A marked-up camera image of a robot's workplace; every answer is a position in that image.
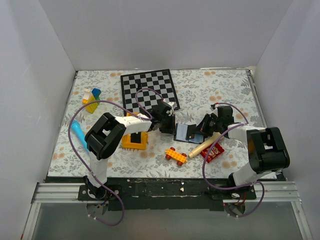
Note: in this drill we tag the blue toy microphone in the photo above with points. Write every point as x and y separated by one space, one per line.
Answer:
76 128

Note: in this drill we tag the red owl toy block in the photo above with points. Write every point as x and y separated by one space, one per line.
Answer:
216 151

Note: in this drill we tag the black white chessboard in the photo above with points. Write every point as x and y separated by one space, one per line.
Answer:
147 89

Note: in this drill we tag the yellow plastic bin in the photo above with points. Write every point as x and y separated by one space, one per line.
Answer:
134 125

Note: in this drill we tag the black leather card holder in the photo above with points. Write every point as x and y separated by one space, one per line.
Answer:
180 135

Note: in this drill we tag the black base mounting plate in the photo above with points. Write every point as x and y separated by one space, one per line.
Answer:
164 194

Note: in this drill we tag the cream toy microphone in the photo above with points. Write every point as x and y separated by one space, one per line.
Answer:
196 151

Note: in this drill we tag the floral table mat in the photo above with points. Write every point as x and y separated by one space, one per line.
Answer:
196 90

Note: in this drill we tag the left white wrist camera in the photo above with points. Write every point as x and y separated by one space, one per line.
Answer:
172 106

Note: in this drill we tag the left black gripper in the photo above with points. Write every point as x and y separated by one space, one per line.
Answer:
171 129

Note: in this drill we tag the colourful stacked toy blocks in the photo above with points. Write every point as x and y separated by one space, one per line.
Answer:
91 95

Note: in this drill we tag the orange toy car block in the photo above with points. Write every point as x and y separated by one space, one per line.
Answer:
171 153

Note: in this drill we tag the black card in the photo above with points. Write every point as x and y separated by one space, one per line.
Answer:
191 129
135 138

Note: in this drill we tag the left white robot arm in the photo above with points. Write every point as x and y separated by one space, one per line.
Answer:
106 134

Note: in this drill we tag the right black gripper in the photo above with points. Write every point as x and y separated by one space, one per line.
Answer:
202 127

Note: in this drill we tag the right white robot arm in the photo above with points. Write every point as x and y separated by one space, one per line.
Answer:
266 148

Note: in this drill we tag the aluminium frame rail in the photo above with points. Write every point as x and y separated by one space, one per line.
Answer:
49 193

